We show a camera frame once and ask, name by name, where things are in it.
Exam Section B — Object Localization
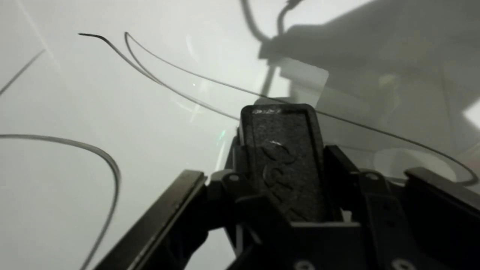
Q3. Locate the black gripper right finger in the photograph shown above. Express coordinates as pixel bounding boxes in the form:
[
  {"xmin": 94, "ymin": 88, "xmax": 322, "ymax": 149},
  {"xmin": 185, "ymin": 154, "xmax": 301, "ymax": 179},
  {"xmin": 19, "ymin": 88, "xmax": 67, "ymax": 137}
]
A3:
[{"xmin": 323, "ymin": 145, "xmax": 480, "ymax": 270}]

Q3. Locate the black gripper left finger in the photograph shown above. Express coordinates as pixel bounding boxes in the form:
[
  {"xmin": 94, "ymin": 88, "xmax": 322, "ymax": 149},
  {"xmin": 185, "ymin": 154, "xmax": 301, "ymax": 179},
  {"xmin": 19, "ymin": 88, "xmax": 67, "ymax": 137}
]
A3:
[{"xmin": 94, "ymin": 133, "xmax": 320, "ymax": 270}]

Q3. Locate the black foam eraser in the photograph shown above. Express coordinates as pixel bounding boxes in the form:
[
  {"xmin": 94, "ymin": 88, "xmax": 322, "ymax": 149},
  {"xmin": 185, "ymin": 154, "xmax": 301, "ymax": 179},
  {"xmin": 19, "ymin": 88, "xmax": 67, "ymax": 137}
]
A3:
[{"xmin": 238, "ymin": 103, "xmax": 343, "ymax": 224}]

